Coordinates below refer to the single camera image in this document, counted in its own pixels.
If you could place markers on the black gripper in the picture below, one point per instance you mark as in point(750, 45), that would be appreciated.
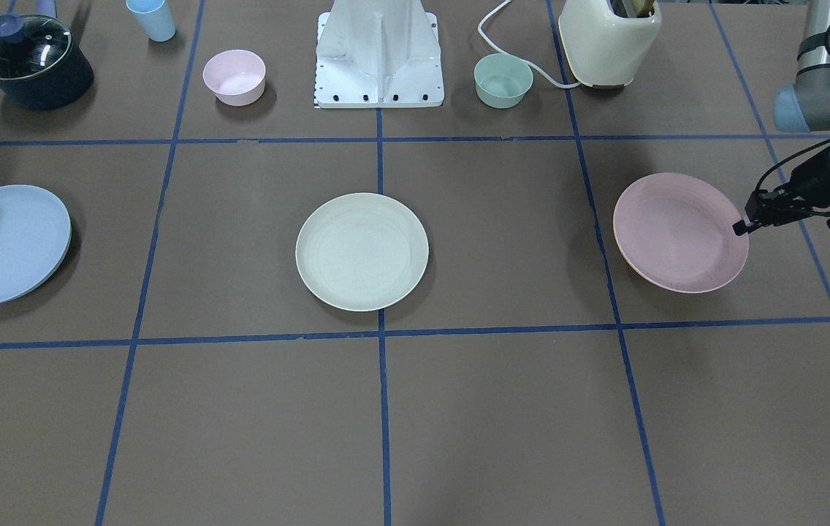
point(812, 177)

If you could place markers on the pink plate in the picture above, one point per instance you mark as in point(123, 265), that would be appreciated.
point(676, 232)

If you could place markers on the blue plate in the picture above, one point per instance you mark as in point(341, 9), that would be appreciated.
point(35, 234)

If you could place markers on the cream toaster with bread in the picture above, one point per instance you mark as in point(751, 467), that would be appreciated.
point(605, 42)

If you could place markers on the green bowl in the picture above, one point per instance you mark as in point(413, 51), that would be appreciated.
point(501, 81)

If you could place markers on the cream plate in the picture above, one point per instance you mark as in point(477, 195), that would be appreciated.
point(362, 252)

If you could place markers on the pink bowl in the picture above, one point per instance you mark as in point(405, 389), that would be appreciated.
point(236, 77)

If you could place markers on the blue cup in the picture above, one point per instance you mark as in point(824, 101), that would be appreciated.
point(155, 18)

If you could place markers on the dark blue pot with lid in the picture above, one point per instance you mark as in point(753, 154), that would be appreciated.
point(41, 64)

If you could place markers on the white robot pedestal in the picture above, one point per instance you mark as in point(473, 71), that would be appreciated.
point(378, 55)

